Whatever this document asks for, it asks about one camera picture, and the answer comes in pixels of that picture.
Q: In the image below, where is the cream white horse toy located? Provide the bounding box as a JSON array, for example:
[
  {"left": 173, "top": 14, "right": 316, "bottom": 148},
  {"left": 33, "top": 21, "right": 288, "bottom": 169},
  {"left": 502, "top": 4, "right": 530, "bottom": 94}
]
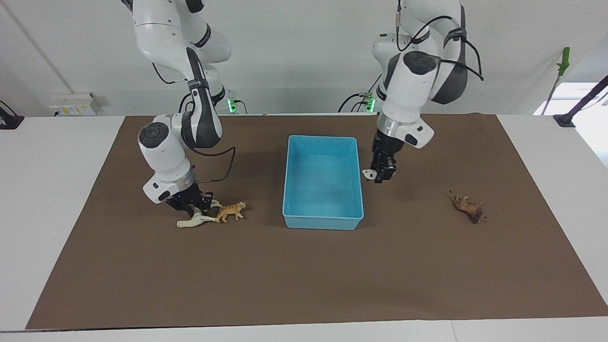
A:
[{"left": 176, "top": 199, "right": 223, "bottom": 229}]

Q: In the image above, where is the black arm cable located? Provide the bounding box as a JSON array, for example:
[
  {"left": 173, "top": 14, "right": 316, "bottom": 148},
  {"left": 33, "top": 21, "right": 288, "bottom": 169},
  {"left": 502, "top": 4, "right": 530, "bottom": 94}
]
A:
[
  {"left": 191, "top": 146, "right": 237, "bottom": 184},
  {"left": 397, "top": 14, "right": 485, "bottom": 82}
]

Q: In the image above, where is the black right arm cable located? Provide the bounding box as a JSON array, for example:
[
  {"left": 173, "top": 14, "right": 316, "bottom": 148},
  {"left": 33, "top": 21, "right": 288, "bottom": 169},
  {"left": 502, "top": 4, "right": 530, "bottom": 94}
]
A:
[{"left": 191, "top": 146, "right": 237, "bottom": 184}]

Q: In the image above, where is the black left base cable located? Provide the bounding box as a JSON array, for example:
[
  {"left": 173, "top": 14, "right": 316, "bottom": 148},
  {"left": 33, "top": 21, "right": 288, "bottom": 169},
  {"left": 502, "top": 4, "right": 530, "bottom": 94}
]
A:
[{"left": 338, "top": 70, "right": 383, "bottom": 114}]

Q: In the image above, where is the brown table mat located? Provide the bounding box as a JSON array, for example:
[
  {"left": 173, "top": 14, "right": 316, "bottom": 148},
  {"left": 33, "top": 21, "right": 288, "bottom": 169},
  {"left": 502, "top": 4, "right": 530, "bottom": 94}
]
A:
[{"left": 26, "top": 113, "right": 608, "bottom": 330}]

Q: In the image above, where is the black clamp stand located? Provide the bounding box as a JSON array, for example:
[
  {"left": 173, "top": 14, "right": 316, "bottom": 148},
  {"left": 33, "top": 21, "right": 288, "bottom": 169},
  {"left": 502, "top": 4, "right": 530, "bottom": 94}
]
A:
[{"left": 554, "top": 75, "right": 608, "bottom": 128}]

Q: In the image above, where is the orange striped tiger toy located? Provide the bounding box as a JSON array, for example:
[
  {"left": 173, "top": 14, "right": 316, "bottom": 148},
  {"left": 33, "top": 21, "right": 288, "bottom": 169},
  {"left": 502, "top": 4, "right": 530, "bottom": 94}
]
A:
[{"left": 216, "top": 201, "right": 247, "bottom": 223}]

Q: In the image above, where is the white wall socket box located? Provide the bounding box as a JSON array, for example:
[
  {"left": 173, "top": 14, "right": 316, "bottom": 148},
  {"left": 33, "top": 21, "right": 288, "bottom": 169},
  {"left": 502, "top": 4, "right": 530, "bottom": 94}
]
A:
[{"left": 49, "top": 92, "right": 102, "bottom": 117}]

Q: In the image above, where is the blue plastic storage box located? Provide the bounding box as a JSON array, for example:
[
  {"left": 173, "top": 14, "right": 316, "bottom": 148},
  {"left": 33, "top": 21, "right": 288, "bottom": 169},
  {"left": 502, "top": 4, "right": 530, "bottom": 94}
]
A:
[{"left": 282, "top": 134, "right": 365, "bottom": 231}]

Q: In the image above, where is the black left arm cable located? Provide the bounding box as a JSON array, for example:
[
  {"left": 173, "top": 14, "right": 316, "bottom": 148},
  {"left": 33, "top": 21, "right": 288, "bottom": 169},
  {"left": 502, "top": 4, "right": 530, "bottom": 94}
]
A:
[{"left": 397, "top": 14, "right": 485, "bottom": 82}]

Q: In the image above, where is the black table clamp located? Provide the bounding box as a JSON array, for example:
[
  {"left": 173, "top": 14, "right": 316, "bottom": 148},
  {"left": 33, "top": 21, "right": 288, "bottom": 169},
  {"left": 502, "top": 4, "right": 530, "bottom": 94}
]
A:
[{"left": 0, "top": 101, "right": 24, "bottom": 130}]

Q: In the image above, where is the brown lion toy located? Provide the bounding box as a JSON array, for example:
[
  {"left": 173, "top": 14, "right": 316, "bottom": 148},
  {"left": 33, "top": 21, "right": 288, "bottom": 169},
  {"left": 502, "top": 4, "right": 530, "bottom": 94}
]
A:
[{"left": 448, "top": 191, "right": 488, "bottom": 224}]

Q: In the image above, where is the green handled pole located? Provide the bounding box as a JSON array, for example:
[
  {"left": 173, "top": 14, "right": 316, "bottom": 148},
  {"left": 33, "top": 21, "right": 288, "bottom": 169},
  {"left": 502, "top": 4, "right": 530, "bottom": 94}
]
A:
[{"left": 542, "top": 47, "right": 570, "bottom": 115}]

